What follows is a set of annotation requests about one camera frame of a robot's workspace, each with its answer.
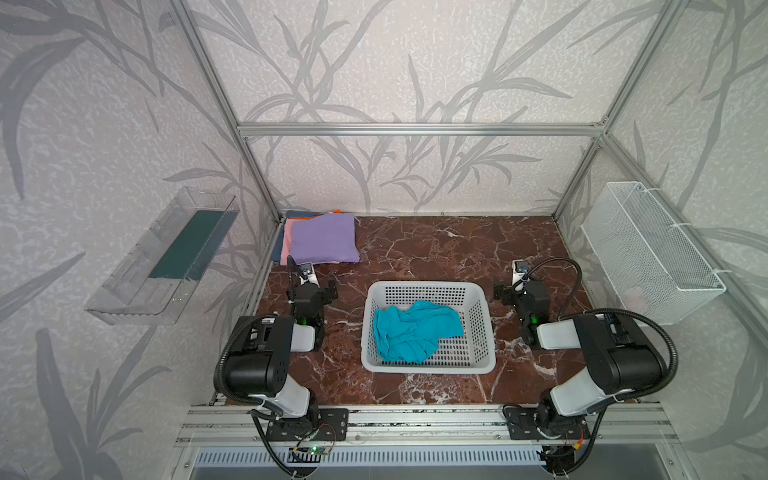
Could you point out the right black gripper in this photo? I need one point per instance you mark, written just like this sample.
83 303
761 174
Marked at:
519 292

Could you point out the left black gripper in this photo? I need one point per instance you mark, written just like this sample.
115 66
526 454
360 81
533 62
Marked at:
309 287

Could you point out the white plastic laundry basket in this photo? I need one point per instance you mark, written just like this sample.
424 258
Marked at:
473 353

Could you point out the teal printed t-shirt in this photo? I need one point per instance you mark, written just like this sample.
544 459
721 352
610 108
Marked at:
413 336

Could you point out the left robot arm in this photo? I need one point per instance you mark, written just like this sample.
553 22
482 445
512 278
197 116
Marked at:
253 368

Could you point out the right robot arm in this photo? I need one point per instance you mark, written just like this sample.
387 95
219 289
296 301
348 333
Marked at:
626 356

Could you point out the folded dark blue t-shirt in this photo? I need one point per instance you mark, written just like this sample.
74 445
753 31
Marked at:
298 216

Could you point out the folded pink t-shirt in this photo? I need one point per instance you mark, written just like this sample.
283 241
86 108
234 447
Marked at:
286 242

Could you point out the folded purple t-shirt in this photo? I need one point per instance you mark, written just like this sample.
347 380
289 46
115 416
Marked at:
329 238

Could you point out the green circuit board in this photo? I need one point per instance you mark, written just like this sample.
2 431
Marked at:
305 452

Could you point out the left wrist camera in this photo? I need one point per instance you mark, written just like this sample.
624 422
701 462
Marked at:
307 273

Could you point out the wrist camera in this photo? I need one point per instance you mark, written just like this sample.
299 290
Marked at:
307 273
520 268

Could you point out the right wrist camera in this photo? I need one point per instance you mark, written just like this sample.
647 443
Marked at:
520 268

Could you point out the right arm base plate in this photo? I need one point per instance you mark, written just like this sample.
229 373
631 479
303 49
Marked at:
543 423

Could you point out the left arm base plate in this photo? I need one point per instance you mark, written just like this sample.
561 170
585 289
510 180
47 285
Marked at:
324 424

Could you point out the white wire wall basket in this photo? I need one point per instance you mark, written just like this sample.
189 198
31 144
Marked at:
651 263

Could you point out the clear plastic wall bin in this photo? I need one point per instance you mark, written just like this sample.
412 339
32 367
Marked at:
156 280

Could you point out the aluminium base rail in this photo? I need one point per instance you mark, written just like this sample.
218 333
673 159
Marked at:
429 425

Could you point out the aluminium frame crossbar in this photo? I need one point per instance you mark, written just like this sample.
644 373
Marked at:
419 129

